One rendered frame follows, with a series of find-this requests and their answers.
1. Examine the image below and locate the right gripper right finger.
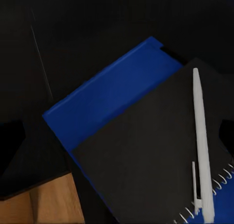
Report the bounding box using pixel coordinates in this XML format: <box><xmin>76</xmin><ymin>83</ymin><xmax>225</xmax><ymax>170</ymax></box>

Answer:
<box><xmin>218</xmin><ymin>119</ymin><xmax>234</xmax><ymax>159</ymax></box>

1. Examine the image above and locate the folder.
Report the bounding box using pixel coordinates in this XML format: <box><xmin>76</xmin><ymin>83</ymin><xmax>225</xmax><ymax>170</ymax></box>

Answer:
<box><xmin>42</xmin><ymin>35</ymin><xmax>234</xmax><ymax>224</ymax></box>

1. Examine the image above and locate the notebook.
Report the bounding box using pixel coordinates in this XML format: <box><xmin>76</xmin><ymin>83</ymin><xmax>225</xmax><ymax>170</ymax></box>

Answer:
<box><xmin>72</xmin><ymin>58</ymin><xmax>234</xmax><ymax>224</ymax></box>

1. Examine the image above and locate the pen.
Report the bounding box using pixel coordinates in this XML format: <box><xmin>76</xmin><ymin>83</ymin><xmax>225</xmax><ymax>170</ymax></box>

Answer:
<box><xmin>192</xmin><ymin>68</ymin><xmax>215</xmax><ymax>224</ymax></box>

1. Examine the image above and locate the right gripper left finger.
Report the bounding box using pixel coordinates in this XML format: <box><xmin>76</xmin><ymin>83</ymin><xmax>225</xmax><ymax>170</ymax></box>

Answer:
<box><xmin>0</xmin><ymin>120</ymin><xmax>25</xmax><ymax>178</ymax></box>

